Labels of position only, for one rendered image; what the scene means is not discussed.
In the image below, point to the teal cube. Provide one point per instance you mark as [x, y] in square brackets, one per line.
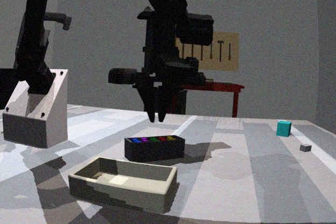
[283, 128]

